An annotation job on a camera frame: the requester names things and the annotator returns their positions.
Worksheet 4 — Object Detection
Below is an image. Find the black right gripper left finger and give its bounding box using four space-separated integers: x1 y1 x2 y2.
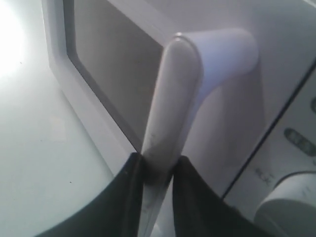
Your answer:
40 153 146 237

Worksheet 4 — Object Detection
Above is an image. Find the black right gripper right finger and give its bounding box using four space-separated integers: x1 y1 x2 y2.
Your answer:
170 155 250 237

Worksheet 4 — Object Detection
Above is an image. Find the white microwave door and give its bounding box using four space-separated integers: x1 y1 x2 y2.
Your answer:
42 0 316 237

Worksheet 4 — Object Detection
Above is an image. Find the white microwave oven body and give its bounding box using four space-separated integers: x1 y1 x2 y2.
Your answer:
108 0 316 237

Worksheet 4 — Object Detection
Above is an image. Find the upper white control knob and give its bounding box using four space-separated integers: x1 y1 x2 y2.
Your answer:
254 173 316 237

